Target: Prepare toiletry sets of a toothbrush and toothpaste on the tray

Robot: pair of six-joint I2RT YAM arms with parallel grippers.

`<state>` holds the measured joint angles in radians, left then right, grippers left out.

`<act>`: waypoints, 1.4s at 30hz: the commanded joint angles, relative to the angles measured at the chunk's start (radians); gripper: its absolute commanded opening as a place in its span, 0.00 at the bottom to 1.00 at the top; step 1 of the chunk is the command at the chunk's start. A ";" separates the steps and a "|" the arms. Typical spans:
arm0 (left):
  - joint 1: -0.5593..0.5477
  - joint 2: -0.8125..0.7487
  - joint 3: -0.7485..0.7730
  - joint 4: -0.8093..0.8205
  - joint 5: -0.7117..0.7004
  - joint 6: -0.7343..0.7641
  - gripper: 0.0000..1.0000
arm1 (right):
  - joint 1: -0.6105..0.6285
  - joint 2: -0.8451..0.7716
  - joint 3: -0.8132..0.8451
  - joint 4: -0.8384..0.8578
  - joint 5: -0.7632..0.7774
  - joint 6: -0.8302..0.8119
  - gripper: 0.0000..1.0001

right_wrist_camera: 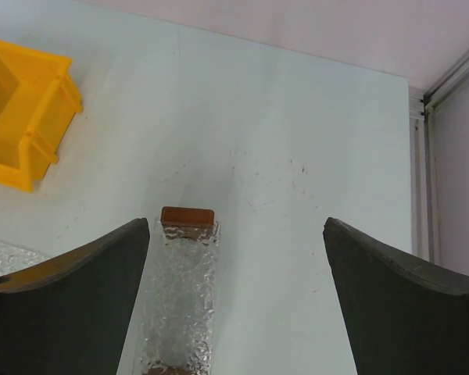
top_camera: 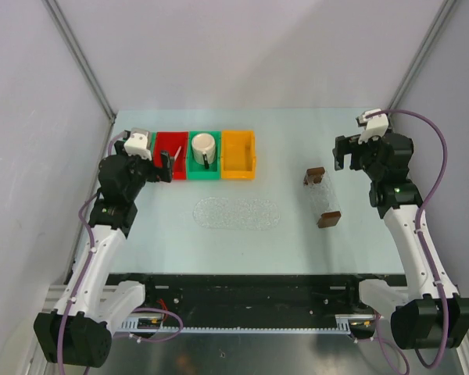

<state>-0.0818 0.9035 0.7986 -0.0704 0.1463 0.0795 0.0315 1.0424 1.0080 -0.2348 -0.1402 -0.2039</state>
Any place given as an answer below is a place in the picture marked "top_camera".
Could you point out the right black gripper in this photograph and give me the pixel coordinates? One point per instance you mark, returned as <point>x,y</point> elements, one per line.
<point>345,145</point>

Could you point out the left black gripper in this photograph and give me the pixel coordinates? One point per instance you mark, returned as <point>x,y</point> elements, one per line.
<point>156,173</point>

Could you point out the clear holder with brown ends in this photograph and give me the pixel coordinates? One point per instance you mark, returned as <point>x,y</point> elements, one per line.
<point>323,200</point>

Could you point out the cream enamel mug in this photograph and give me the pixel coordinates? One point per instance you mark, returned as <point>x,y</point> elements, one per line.
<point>204,148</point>

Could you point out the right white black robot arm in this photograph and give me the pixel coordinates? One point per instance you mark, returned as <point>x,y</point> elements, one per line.
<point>431,309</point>

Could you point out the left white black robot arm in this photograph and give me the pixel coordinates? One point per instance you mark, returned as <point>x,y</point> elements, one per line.
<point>108,226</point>

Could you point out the white pink toothbrush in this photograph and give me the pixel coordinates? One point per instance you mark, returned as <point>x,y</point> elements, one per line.
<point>177,153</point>

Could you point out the clear oval glass tray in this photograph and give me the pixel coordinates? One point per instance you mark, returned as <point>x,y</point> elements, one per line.
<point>236,213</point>

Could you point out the green plastic bin middle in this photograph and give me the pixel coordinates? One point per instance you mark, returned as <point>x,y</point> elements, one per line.
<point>196,171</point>

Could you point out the red plastic bin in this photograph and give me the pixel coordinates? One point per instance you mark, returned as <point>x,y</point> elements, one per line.
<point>176,144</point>

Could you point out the yellow plastic bin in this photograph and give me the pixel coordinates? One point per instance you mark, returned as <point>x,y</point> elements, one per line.
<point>238,155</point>

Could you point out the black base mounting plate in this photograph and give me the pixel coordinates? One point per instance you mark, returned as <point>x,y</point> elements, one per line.
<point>251,300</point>

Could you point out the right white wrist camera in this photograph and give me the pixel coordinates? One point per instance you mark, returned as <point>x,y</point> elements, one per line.
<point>375,124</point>

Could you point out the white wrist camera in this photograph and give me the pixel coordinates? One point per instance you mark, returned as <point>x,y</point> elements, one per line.
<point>375,124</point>
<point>139,144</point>

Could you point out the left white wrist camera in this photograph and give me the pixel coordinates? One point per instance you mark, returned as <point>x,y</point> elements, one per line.
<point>139,144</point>

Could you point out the white slotted cable duct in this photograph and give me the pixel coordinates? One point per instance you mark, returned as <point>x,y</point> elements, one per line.
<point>341,324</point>

